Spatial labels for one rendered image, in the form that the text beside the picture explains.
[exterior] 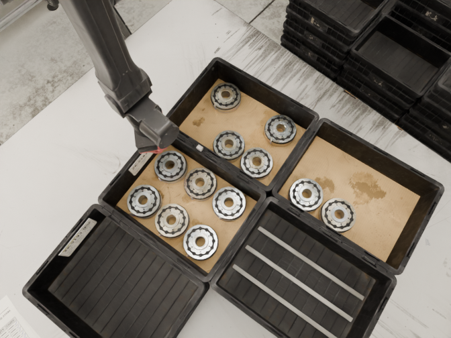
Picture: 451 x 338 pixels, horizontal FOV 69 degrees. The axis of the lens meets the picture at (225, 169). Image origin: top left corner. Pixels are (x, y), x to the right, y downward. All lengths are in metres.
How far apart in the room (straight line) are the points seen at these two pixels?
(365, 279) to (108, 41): 0.90
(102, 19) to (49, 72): 2.11
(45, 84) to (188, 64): 1.31
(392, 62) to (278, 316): 1.43
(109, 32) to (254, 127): 0.72
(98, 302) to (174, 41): 1.03
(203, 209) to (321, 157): 0.42
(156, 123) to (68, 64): 1.93
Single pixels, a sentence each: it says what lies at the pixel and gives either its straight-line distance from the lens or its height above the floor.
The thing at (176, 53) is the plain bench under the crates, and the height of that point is 0.70.
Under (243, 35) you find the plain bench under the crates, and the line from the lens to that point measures 1.51.
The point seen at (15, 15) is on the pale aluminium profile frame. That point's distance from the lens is 2.80.
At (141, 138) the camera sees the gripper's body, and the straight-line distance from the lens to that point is 0.79.
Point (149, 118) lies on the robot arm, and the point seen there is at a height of 1.28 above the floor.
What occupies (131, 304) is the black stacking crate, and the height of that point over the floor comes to 0.83.
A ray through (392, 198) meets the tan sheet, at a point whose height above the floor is 0.83.
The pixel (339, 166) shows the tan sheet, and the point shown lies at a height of 0.83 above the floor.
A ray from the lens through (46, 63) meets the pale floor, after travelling 2.63.
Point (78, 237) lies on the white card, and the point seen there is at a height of 0.89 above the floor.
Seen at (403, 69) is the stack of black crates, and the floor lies 0.38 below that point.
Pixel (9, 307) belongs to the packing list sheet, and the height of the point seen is 0.70.
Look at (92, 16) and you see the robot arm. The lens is 0.47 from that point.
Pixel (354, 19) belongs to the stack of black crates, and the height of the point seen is 0.49.
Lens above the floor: 1.85
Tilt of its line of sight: 71 degrees down
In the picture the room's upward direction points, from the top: 5 degrees counter-clockwise
